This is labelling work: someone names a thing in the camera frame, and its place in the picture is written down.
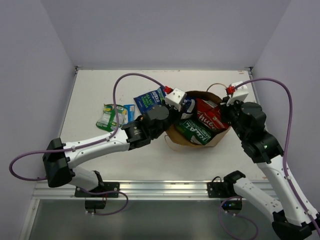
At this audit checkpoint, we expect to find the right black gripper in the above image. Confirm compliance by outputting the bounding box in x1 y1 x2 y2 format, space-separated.
219 95 249 142

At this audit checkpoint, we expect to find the brown paper bag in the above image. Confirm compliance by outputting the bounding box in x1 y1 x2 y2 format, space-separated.
164 83 231 152

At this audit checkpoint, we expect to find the dark green snack packet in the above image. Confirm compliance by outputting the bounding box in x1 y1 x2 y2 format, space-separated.
174 118 214 146

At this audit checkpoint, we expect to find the red snack bag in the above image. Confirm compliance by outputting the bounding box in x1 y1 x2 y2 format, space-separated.
196 98 229 132

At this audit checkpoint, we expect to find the dark blue crisps bag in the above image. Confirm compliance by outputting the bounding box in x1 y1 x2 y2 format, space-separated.
133 87 166 114

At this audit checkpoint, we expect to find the blue white snack packet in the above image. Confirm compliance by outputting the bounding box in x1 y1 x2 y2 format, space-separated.
124 104 135 124

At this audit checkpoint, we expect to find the blue silver crisps bag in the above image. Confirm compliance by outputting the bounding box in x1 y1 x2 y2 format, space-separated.
181 96 197 120

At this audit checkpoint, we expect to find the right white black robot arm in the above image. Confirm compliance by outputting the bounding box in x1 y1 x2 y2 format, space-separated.
220 100 320 240

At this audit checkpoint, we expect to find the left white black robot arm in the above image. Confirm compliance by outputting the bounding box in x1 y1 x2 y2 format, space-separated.
42 104 182 197

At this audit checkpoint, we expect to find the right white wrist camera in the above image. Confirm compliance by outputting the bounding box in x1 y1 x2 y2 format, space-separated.
226 81 249 106

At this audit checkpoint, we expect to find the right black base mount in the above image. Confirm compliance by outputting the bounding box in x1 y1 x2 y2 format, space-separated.
206 170 246 214

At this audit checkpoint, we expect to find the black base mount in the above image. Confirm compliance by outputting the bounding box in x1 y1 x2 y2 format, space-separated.
74 181 120 212
206 170 246 214

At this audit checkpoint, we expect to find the aluminium rail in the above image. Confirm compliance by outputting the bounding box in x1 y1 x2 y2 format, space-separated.
32 179 275 201

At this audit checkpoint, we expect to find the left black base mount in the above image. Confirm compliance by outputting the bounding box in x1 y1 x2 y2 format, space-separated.
74 181 120 212

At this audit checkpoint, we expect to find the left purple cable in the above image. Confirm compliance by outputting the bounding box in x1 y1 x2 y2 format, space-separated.
9 72 171 181

